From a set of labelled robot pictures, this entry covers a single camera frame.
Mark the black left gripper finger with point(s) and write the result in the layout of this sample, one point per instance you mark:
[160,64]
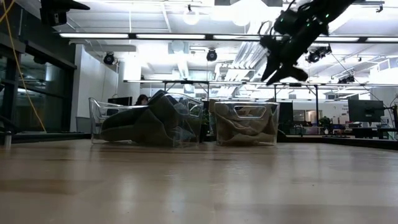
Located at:
[81,5]

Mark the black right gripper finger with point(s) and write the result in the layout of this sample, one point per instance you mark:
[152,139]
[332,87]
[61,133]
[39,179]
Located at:
[271,67]
[289,74]

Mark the beige bucket hat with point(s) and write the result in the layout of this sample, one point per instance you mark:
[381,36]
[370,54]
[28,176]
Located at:
[248,137]
[230,121]

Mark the grey knit hat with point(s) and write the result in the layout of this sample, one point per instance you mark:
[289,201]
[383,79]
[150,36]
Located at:
[164,121]

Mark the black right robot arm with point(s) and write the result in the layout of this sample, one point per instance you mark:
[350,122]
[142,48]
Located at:
[335,7]

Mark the long ceiling light strip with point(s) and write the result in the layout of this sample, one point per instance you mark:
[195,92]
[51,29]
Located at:
[93,35]
[171,36]
[337,39]
[236,37]
[382,40]

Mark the clear plastic bin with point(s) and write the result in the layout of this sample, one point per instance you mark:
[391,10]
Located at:
[96,109]
[273,107]

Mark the dark upright screen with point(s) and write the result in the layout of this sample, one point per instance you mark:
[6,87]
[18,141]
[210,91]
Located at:
[286,116]

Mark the background potted plant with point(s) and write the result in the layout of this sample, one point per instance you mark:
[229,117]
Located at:
[325,122]

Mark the large black computer monitor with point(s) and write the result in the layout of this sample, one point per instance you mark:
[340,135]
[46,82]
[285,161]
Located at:
[365,110]

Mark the round white pendant lamp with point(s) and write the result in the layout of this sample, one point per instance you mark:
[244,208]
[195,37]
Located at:
[191,17]

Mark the dark office desk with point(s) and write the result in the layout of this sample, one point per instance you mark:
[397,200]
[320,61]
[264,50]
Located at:
[373,132]

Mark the small black computer monitor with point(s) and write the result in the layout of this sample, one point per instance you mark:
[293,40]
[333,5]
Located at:
[121,101]

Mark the person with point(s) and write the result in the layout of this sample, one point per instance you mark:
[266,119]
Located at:
[142,99]

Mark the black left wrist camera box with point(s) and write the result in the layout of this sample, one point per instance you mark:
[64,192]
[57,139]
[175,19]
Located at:
[58,18]

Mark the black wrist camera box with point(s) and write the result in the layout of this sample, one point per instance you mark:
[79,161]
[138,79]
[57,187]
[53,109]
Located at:
[286,21]
[58,18]

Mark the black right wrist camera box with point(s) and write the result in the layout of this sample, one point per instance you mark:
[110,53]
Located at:
[286,21]

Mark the black ceiling camera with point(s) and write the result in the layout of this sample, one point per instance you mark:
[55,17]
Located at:
[109,58]
[317,55]
[211,55]
[346,80]

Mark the black aluminium table frame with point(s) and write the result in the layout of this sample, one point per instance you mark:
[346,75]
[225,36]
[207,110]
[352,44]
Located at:
[342,141]

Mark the small silver post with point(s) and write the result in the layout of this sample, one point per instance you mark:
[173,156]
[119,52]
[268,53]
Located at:
[7,140]

